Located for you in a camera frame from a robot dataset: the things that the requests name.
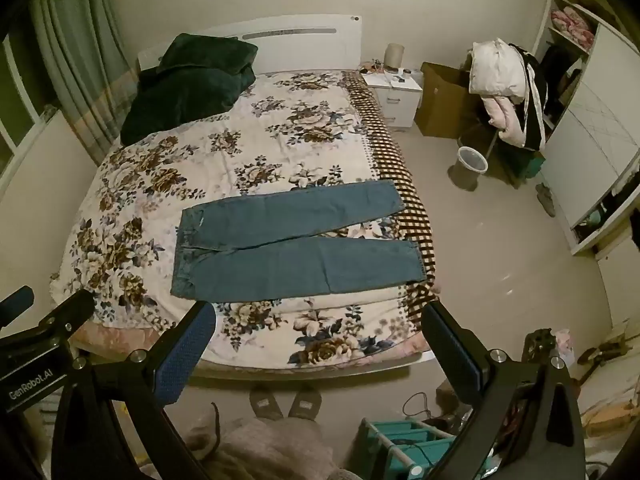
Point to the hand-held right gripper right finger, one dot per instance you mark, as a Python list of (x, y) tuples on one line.
[(452, 347)]

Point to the beige table lamp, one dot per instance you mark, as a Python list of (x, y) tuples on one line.
[(393, 55)]

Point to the pink folded bedding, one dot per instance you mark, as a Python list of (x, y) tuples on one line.
[(572, 24)]

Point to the green curtain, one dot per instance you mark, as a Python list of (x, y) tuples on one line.
[(75, 60)]

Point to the mesh waste bin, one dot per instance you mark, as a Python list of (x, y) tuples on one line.
[(471, 162)]

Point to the dark green blanket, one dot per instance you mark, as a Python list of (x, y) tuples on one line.
[(187, 82)]

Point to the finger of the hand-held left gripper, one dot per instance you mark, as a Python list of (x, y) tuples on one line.
[(15, 301), (65, 312)]

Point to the white nightstand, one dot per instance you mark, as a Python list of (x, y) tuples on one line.
[(395, 95)]

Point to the person's beige trousers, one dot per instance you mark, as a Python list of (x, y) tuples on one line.
[(270, 452)]

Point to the white wardrobe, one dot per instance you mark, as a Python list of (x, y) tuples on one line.
[(587, 125)]

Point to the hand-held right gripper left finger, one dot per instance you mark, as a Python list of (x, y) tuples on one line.
[(186, 350)]

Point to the floral bed with white headboard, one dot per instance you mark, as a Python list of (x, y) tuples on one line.
[(240, 185)]

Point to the pile of clothes on chair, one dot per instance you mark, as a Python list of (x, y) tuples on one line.
[(510, 90)]

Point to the teal storage cart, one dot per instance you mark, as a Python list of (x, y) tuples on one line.
[(415, 445)]

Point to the white bed headboard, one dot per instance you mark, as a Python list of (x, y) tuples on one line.
[(295, 42)]

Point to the brown cardboard box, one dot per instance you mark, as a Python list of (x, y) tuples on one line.
[(442, 100)]

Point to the blue jeans pants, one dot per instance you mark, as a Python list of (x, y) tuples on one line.
[(295, 240)]

